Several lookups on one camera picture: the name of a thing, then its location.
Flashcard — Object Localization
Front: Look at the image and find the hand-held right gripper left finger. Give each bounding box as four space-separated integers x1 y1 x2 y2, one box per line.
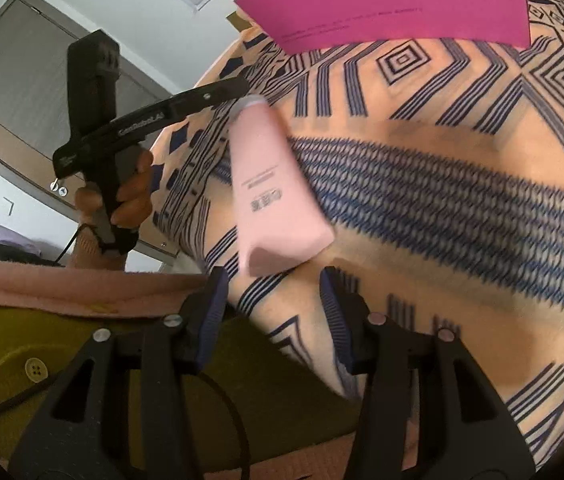
9 266 233 480

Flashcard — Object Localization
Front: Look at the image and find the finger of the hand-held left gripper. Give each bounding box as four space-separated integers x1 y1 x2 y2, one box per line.
172 77 251 116

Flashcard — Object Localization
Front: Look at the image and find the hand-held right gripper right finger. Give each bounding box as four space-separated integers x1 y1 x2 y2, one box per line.
318 265 537 480

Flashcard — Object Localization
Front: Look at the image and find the pink tube with white cap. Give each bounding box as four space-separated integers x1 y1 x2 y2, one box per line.
227 95 335 278

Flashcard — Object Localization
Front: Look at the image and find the pink cardboard box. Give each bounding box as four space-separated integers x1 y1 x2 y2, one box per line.
234 0 532 56

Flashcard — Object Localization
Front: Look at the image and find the person's left forearm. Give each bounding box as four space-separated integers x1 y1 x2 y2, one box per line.
69 225 130 273

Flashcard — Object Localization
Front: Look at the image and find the person's left hand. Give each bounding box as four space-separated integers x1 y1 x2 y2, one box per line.
74 150 156 231

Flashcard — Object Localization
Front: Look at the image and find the grey door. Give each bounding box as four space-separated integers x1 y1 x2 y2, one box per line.
0 0 197 261

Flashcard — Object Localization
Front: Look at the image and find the person's olive coat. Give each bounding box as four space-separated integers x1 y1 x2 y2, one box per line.
0 305 363 466

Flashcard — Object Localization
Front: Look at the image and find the person's pink sweater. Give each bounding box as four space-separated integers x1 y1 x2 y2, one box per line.
0 259 423 480

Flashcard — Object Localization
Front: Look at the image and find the orange patterned blanket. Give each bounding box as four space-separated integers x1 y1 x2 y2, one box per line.
149 0 564 471

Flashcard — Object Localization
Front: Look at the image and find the dark cloth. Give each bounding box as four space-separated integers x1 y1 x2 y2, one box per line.
0 240 44 264

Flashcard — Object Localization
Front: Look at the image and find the black cable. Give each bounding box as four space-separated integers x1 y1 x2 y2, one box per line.
57 224 87 266

